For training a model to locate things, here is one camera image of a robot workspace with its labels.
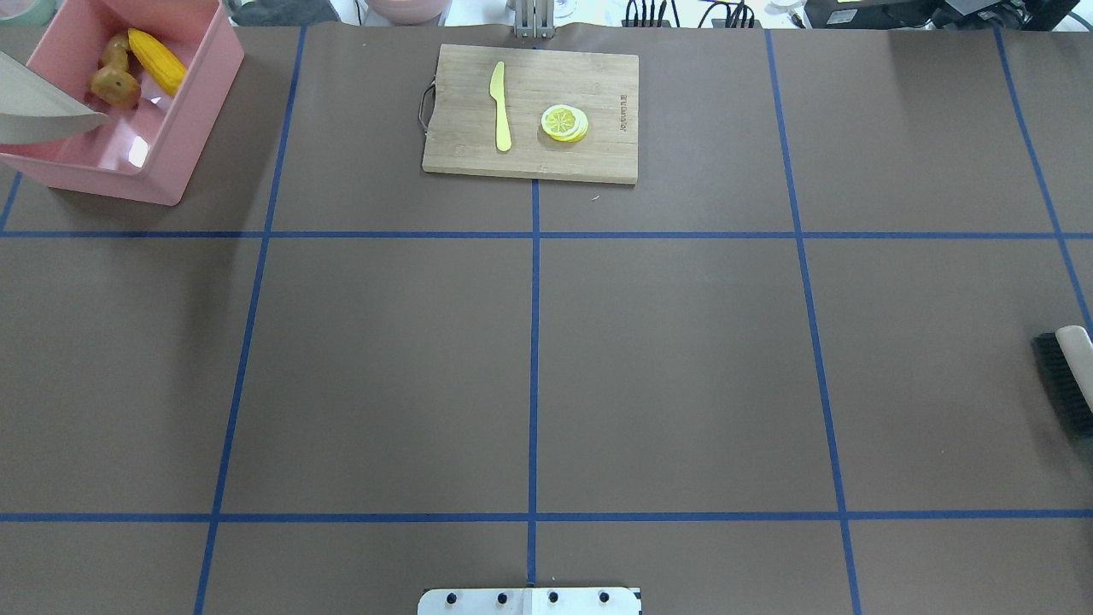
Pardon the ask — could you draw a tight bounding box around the dark grey cloth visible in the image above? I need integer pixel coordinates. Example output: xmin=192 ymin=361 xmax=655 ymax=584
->
xmin=224 ymin=1 xmax=340 ymax=26

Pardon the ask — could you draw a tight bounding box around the yellow toy knife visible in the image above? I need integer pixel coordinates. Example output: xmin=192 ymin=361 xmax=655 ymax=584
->
xmin=487 ymin=60 xmax=512 ymax=152

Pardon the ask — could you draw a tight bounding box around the beige plastic dustpan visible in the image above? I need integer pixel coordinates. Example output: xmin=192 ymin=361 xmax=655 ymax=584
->
xmin=1 ymin=52 xmax=110 ymax=145

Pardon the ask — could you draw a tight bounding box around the tan toy ginger root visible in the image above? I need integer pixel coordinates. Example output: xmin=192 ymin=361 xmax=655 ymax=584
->
xmin=99 ymin=32 xmax=132 ymax=73

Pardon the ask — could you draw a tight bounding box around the bamboo cutting board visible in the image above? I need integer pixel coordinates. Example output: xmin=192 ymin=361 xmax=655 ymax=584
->
xmin=422 ymin=44 xmax=640 ymax=185

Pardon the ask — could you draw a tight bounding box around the beige hand brush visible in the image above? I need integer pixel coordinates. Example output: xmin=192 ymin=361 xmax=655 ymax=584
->
xmin=1031 ymin=326 xmax=1092 ymax=440

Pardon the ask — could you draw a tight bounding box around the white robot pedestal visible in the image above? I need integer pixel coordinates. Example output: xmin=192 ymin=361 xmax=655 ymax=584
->
xmin=418 ymin=586 xmax=643 ymax=614

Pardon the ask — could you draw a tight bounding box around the yellow toy corn cob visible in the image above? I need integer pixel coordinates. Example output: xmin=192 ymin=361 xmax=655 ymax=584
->
xmin=126 ymin=28 xmax=188 ymax=97

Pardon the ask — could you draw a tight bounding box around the yellow toy lemon slice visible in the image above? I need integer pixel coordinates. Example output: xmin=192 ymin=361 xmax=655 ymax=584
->
xmin=540 ymin=104 xmax=590 ymax=143

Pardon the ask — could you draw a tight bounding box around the brown toy potato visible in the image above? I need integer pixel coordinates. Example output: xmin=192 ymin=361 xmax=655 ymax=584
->
xmin=89 ymin=66 xmax=142 ymax=109

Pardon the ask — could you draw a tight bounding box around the pink bowl with pieces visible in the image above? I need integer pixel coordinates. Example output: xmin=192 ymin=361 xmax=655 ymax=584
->
xmin=364 ymin=1 xmax=453 ymax=26

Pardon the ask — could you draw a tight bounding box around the aluminium frame post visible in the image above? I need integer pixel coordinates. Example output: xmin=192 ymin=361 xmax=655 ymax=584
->
xmin=506 ymin=0 xmax=557 ymax=39

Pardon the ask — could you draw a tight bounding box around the pink plastic bin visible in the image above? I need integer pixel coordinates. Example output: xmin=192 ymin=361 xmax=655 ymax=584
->
xmin=3 ymin=1 xmax=243 ymax=206

